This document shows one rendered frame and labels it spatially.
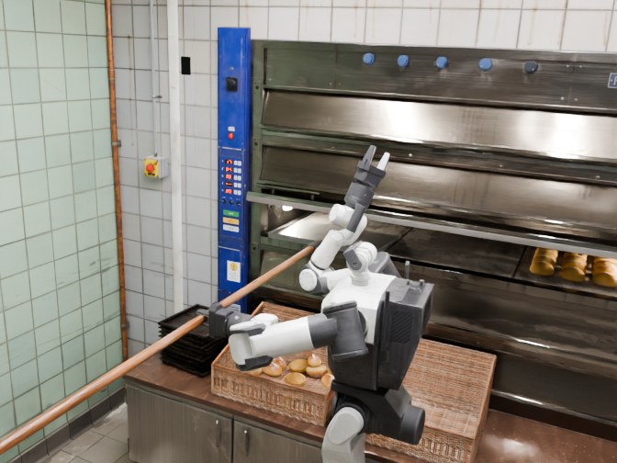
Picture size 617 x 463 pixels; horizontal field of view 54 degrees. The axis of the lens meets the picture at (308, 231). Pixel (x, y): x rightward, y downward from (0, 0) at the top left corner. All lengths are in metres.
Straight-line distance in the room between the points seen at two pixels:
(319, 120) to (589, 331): 1.43
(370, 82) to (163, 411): 1.74
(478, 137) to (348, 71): 0.63
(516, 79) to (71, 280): 2.32
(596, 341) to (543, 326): 0.20
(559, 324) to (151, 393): 1.82
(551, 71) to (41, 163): 2.24
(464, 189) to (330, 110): 0.68
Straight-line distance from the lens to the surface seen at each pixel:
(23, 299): 3.18
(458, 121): 2.57
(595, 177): 2.54
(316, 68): 2.77
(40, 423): 1.64
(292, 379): 2.84
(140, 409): 3.09
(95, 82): 3.33
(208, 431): 2.89
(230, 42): 2.92
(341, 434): 2.00
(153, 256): 3.43
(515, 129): 2.53
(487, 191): 2.58
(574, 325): 2.71
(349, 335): 1.62
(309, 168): 2.81
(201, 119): 3.07
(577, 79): 2.52
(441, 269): 2.70
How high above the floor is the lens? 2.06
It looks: 17 degrees down
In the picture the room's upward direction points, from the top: 2 degrees clockwise
